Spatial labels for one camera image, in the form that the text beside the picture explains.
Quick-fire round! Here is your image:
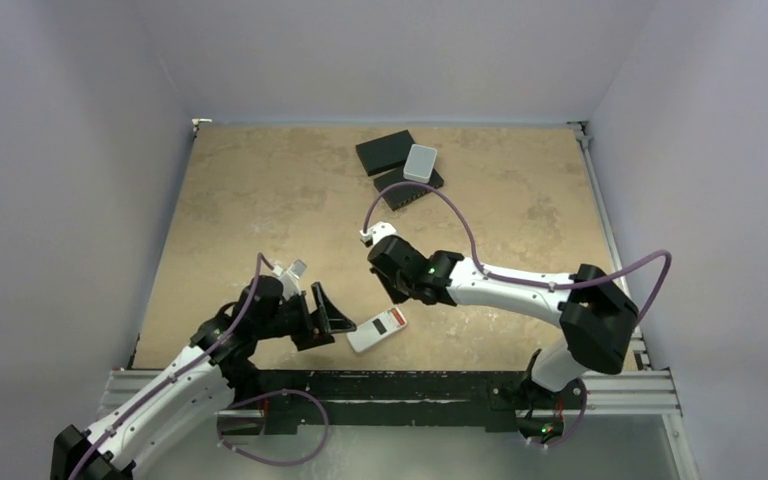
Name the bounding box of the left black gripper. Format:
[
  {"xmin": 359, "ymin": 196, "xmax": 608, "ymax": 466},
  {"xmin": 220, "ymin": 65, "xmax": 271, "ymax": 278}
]
[{"xmin": 254, "ymin": 282, "xmax": 354, "ymax": 350}]

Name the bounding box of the red orange battery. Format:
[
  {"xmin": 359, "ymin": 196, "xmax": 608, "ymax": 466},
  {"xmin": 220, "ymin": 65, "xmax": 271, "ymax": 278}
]
[{"xmin": 388, "ymin": 309, "xmax": 407, "ymax": 329}]

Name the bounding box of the white remote control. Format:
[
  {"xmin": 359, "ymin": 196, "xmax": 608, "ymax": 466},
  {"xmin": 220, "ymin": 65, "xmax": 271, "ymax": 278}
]
[{"xmin": 347, "ymin": 306, "xmax": 408, "ymax": 354}]

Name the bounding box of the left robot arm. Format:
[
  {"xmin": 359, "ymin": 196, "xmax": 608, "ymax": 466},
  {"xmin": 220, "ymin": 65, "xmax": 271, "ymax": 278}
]
[{"xmin": 50, "ymin": 275, "xmax": 357, "ymax": 479}]

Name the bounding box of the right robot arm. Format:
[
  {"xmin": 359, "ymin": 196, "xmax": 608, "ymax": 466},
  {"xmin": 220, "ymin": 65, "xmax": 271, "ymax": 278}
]
[{"xmin": 361, "ymin": 233, "xmax": 639, "ymax": 407}]

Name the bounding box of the black box front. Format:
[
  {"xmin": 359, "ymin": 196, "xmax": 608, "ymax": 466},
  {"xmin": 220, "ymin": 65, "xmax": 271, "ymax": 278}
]
[{"xmin": 373, "ymin": 169, "xmax": 444, "ymax": 211}]

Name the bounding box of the black box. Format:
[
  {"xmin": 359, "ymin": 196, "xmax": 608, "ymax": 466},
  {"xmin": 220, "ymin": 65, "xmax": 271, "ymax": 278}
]
[
  {"xmin": 355, "ymin": 130, "xmax": 415, "ymax": 177},
  {"xmin": 373, "ymin": 169, "xmax": 444, "ymax": 211}
]

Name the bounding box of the white plastic box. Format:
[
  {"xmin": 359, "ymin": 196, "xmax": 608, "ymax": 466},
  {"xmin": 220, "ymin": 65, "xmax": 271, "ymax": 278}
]
[{"xmin": 402, "ymin": 144, "xmax": 438, "ymax": 184}]

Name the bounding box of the black box rear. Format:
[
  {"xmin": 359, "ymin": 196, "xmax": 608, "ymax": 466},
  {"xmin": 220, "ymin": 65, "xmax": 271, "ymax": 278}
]
[{"xmin": 355, "ymin": 130, "xmax": 415, "ymax": 177}]

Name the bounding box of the black base bar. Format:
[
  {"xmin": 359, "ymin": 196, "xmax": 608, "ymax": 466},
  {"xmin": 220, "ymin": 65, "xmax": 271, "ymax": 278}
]
[{"xmin": 220, "ymin": 359, "xmax": 586, "ymax": 439}]

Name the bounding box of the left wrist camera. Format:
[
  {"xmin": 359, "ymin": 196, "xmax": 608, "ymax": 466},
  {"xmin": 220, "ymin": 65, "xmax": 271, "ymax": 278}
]
[{"xmin": 271, "ymin": 259, "xmax": 307, "ymax": 300}]

